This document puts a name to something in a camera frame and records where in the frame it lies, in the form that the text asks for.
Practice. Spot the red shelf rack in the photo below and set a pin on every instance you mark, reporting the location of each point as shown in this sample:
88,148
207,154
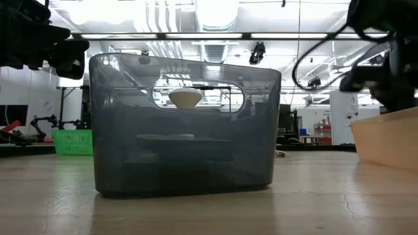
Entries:
323,138

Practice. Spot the grey translucent plastic bin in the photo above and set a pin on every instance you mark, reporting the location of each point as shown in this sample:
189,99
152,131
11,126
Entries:
107,130

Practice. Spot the red bar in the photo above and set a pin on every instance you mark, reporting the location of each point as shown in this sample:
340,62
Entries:
11,126

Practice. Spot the green plastic basket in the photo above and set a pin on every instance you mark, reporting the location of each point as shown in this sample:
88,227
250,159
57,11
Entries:
72,143

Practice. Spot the black wall screen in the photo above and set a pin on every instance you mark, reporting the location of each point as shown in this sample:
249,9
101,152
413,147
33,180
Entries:
14,114

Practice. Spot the white box on black stand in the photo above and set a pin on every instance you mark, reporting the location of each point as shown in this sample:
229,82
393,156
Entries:
62,107

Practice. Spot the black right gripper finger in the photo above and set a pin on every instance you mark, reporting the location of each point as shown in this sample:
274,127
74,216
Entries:
365,80

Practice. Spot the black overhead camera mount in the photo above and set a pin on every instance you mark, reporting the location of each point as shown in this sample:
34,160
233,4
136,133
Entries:
258,52

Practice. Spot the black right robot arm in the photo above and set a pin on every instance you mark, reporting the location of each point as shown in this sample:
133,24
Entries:
375,13

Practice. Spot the orange translucent plastic bin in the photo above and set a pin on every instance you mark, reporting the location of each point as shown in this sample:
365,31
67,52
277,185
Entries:
388,140

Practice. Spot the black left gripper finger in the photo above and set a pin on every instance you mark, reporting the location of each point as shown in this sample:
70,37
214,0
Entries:
70,60
23,11

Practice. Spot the black monitor on stand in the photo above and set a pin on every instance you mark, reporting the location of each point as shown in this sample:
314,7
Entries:
286,119

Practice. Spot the black ceiling camera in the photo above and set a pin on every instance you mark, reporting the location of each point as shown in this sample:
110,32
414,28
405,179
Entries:
315,82

